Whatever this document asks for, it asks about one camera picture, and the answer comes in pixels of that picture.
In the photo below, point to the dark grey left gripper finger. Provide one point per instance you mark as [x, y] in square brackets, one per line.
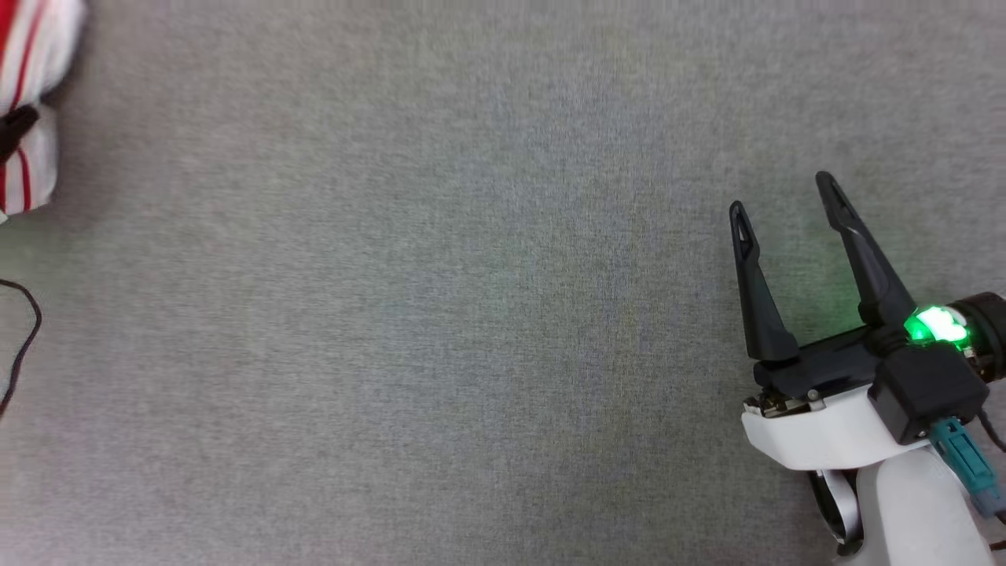
[14, 130]

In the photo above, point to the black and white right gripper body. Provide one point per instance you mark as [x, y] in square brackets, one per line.
[817, 428]

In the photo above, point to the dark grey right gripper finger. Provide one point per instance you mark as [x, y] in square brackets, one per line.
[761, 314]
[872, 271]

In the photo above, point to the red and white garment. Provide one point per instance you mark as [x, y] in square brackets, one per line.
[49, 47]

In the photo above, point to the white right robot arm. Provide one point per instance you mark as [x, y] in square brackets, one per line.
[912, 511]

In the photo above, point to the grey fabric sofa cushion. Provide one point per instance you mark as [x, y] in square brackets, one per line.
[393, 314]

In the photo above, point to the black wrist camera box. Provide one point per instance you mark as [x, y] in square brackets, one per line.
[927, 389]

